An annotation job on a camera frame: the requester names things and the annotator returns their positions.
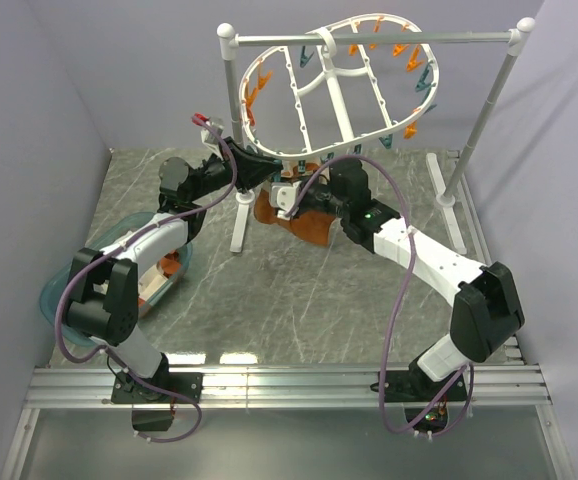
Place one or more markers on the aluminium mounting rail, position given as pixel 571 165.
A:
pixel 278 387

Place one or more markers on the orange cloth in basket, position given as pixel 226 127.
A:
pixel 171 264

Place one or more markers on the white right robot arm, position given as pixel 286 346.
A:
pixel 485 305

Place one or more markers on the pale yellow cloth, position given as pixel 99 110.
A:
pixel 150 282

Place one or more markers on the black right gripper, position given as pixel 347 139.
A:
pixel 304 180

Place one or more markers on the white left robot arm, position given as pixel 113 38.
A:
pixel 138 357

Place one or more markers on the white drying rack stand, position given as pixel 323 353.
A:
pixel 239 51

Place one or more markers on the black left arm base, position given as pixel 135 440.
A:
pixel 127 390

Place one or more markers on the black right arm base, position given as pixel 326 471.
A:
pixel 415 387

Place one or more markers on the orange underwear beige waistband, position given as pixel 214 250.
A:
pixel 312 227

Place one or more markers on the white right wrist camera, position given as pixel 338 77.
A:
pixel 283 197

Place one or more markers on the orange front clothes peg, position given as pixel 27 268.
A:
pixel 410 131

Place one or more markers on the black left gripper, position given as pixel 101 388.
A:
pixel 252 169

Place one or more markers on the white oval clip hanger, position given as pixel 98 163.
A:
pixel 254 81

